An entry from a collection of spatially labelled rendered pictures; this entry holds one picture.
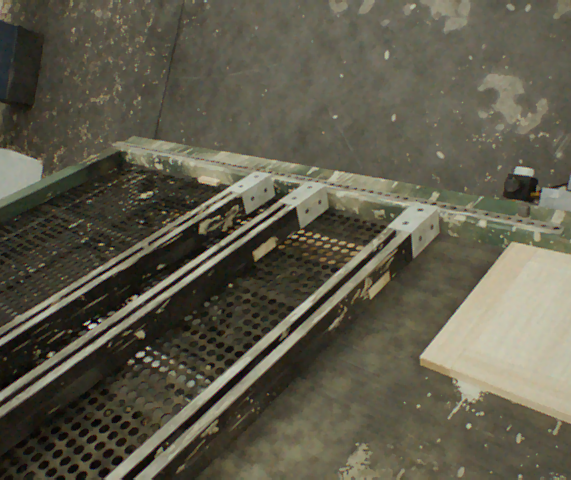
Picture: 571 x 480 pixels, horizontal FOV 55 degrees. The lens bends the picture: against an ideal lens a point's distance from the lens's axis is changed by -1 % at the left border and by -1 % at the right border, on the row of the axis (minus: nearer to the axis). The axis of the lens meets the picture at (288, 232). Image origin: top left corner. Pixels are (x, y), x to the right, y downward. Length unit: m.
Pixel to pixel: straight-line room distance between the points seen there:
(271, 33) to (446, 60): 1.02
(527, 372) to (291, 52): 2.25
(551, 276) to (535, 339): 0.19
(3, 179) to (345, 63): 2.86
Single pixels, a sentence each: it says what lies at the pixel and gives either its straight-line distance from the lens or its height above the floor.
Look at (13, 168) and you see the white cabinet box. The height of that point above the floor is 0.22.
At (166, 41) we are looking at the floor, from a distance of 3.72.
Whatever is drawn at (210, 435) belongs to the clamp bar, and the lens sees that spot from 0.91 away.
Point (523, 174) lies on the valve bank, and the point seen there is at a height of 0.74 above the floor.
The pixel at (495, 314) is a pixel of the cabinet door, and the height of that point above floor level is 1.09.
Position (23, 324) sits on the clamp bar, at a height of 1.56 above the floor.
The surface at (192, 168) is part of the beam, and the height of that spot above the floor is 0.90.
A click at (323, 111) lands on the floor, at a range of 2.72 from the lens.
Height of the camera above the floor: 2.13
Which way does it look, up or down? 51 degrees down
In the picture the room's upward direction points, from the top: 85 degrees counter-clockwise
